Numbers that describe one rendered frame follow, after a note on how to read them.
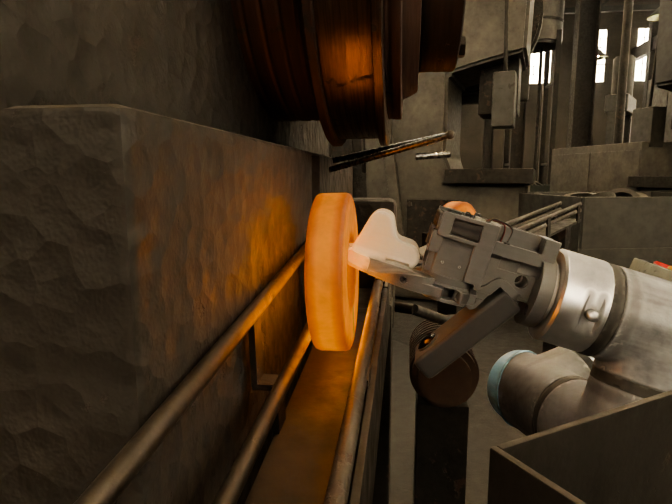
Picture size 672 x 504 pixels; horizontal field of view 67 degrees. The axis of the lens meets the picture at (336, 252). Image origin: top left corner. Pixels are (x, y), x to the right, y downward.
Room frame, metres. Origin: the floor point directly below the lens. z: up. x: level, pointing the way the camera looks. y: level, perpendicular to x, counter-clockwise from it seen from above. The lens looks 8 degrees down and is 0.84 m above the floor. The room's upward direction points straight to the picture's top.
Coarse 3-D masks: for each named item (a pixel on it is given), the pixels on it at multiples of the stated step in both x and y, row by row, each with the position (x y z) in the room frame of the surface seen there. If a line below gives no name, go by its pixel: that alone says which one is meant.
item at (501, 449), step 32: (608, 416) 0.24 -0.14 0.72; (640, 416) 0.26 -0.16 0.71; (512, 448) 0.21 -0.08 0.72; (544, 448) 0.22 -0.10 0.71; (576, 448) 0.23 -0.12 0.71; (608, 448) 0.25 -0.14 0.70; (640, 448) 0.26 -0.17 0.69; (512, 480) 0.20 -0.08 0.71; (544, 480) 0.19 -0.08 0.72; (576, 480) 0.23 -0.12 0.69; (608, 480) 0.25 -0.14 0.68; (640, 480) 0.26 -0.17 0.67
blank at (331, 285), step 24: (312, 216) 0.46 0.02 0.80; (336, 216) 0.45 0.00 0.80; (312, 240) 0.44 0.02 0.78; (336, 240) 0.44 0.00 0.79; (312, 264) 0.43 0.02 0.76; (336, 264) 0.43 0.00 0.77; (312, 288) 0.43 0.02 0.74; (336, 288) 0.43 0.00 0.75; (312, 312) 0.43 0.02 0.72; (336, 312) 0.43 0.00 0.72; (312, 336) 0.45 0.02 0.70; (336, 336) 0.44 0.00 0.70
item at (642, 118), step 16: (656, 48) 4.02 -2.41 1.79; (656, 64) 3.87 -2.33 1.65; (656, 80) 3.86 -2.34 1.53; (640, 112) 4.03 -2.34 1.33; (656, 112) 3.92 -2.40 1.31; (640, 128) 4.02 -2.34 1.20; (656, 128) 3.93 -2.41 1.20; (656, 144) 3.93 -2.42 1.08; (640, 176) 3.84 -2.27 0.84; (656, 176) 3.70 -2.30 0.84
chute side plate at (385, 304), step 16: (384, 288) 0.61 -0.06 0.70; (384, 304) 0.55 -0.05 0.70; (384, 320) 0.53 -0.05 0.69; (384, 336) 0.53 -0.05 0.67; (384, 352) 0.54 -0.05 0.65; (384, 368) 0.54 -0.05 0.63; (368, 400) 0.35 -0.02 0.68; (368, 416) 0.33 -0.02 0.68; (368, 432) 0.31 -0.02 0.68; (368, 448) 0.31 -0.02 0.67; (368, 464) 0.31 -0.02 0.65; (352, 480) 0.27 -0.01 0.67; (368, 480) 0.31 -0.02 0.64; (352, 496) 0.25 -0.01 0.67; (368, 496) 0.31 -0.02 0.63
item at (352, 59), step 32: (320, 0) 0.51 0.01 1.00; (352, 0) 0.50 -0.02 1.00; (320, 32) 0.52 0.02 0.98; (352, 32) 0.52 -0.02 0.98; (320, 64) 0.55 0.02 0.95; (352, 64) 0.54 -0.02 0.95; (384, 64) 0.57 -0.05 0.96; (352, 96) 0.58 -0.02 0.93; (384, 96) 0.58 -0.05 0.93; (352, 128) 0.64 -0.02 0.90; (384, 128) 0.61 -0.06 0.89
